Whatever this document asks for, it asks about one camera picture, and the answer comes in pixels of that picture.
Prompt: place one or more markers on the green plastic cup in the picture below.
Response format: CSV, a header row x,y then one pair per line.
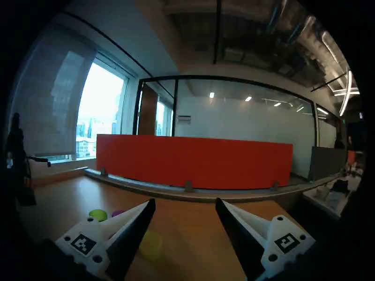
x,y
98,215

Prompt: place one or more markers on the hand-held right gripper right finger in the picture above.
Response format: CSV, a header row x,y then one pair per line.
x,y
272,234

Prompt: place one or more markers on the grey desk screen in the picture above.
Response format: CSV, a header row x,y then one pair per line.
x,y
326,162

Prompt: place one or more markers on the red desk screen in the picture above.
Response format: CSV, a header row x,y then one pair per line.
x,y
193,162

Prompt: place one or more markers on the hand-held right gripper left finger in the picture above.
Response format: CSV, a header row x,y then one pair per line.
x,y
96,237

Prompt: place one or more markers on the yellow plastic cup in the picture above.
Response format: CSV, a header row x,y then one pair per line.
x,y
151,244

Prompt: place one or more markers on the purple plastic cup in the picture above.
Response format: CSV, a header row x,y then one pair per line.
x,y
117,212

